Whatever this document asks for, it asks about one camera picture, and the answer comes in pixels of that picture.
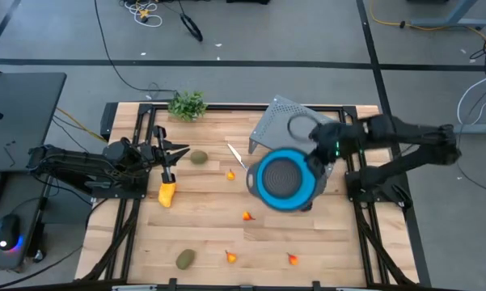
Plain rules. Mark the grey desk foot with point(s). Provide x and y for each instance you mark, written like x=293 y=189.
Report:
x=477 y=128
x=449 y=22

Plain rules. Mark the brown-green kiwi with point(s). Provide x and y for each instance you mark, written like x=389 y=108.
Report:
x=185 y=259
x=199 y=157

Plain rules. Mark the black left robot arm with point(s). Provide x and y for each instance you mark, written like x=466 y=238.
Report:
x=73 y=161

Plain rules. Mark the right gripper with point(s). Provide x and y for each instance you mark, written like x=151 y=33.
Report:
x=331 y=139

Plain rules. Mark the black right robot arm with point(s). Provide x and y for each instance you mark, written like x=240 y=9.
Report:
x=412 y=135

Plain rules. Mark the green potted plant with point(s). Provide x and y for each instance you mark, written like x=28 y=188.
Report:
x=187 y=106

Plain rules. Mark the blue collapsible bowl grey rim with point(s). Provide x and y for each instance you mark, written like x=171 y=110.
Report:
x=283 y=178

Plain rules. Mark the grey perforated metal shelf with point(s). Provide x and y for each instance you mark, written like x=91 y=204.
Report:
x=275 y=125

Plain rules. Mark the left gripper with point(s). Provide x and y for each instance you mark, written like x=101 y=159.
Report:
x=169 y=174

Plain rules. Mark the small yellow-orange round fruit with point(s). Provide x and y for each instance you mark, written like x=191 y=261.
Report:
x=231 y=175

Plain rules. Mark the dark grey desk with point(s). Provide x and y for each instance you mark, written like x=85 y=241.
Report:
x=24 y=121

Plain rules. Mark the black computer mouse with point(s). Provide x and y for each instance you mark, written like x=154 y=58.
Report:
x=7 y=230

